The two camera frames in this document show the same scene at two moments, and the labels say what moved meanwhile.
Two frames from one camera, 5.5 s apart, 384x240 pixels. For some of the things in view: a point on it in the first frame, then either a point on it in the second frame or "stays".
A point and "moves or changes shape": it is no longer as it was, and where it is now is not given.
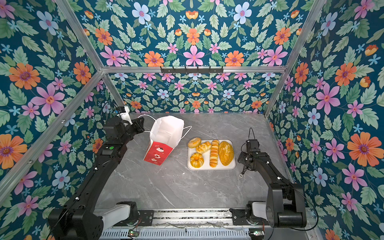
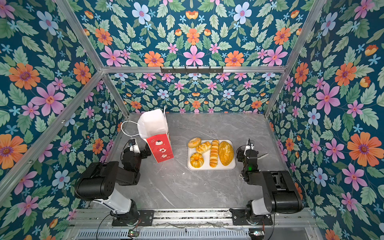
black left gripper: (138, 125) -> (141, 155)
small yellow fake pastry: (203, 147) stays
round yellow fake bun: (226, 152) stays
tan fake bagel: (194, 142) stays
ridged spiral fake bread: (214, 153) stays
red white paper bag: (166, 132) moves or changes shape
